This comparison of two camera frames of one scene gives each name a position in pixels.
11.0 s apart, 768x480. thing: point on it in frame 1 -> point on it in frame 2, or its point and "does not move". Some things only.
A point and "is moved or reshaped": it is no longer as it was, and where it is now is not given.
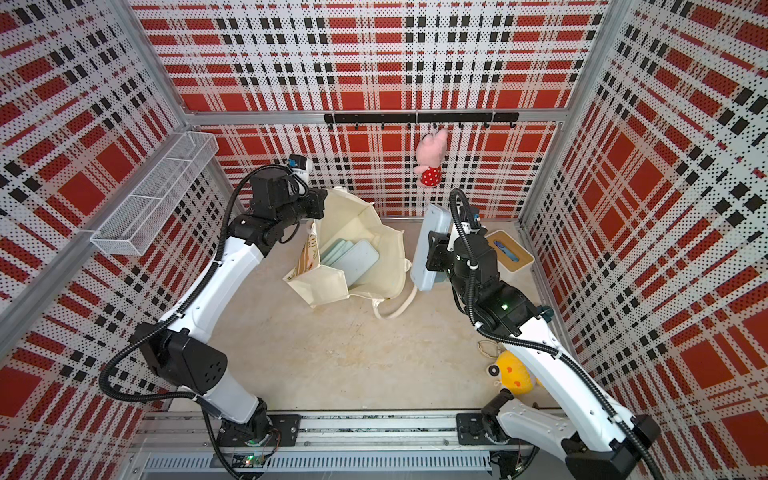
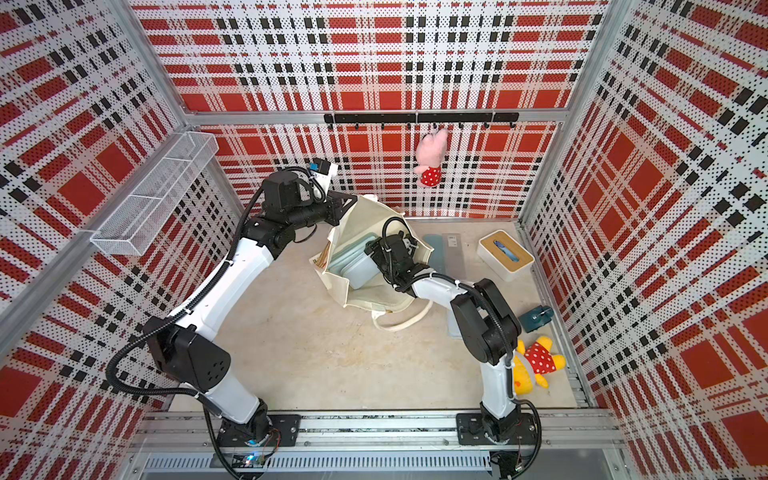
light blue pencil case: [437, 219] -> [452, 325]
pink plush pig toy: [429, 155] does not move
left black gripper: [315, 198] -> [335, 209]
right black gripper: [438, 252] -> [377, 255]
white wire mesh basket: [134, 226] does not move
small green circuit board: [248, 461] does not move
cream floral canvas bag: [353, 218] is moved or reshaped
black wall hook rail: [410, 118] does not move
